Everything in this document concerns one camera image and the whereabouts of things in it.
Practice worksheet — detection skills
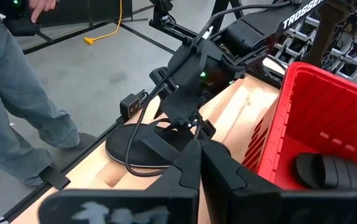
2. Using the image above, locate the person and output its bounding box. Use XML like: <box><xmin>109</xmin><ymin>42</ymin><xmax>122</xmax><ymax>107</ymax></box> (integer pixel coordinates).
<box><xmin>0</xmin><ymin>0</ymin><xmax>98</xmax><ymax>187</ymax></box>

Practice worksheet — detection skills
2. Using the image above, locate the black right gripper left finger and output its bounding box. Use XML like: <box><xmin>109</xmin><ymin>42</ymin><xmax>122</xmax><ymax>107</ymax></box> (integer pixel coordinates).
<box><xmin>37</xmin><ymin>139</ymin><xmax>202</xmax><ymax>224</ymax></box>

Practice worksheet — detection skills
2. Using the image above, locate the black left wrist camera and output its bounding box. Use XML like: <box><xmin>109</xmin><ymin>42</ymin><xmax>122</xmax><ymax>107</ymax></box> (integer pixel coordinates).
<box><xmin>119</xmin><ymin>89</ymin><xmax>150</xmax><ymax>119</ymax></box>

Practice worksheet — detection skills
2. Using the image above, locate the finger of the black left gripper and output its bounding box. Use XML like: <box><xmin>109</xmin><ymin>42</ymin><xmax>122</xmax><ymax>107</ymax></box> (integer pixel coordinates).
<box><xmin>201</xmin><ymin>119</ymin><xmax>218</xmax><ymax>140</ymax></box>
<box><xmin>149</xmin><ymin>65</ymin><xmax>180</xmax><ymax>95</ymax></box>

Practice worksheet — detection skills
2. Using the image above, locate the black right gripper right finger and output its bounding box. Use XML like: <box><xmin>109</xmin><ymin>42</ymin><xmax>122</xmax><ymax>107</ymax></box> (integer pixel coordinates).
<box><xmin>200</xmin><ymin>139</ymin><xmax>357</xmax><ymax>224</ymax></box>

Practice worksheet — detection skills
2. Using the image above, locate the black strap slide sandal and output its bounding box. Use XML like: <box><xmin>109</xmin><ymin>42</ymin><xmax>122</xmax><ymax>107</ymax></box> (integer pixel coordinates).
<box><xmin>295</xmin><ymin>152</ymin><xmax>357</xmax><ymax>191</ymax></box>
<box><xmin>104</xmin><ymin>123</ymin><xmax>204</xmax><ymax>170</ymax></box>

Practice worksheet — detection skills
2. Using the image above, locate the person's hand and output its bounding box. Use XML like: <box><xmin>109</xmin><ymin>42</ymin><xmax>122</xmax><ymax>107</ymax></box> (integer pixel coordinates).
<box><xmin>28</xmin><ymin>0</ymin><xmax>58</xmax><ymax>24</ymax></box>

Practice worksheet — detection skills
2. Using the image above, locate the red plastic bin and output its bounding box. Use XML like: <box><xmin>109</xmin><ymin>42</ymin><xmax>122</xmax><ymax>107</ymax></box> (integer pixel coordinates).
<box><xmin>242</xmin><ymin>61</ymin><xmax>357</xmax><ymax>191</ymax></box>

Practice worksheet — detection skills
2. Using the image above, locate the black partition panel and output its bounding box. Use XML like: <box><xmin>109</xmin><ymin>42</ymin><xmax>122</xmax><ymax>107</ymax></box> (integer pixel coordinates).
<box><xmin>22</xmin><ymin>0</ymin><xmax>134</xmax><ymax>55</ymax></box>

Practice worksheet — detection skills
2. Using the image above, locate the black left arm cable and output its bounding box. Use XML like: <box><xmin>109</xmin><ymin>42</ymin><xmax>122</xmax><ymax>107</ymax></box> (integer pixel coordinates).
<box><xmin>124</xmin><ymin>0</ymin><xmax>294</xmax><ymax>178</ymax></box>

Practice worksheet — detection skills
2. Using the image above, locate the yellow extension cable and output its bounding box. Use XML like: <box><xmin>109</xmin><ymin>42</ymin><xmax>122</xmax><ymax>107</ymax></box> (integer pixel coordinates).
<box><xmin>83</xmin><ymin>0</ymin><xmax>124</xmax><ymax>46</ymax></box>

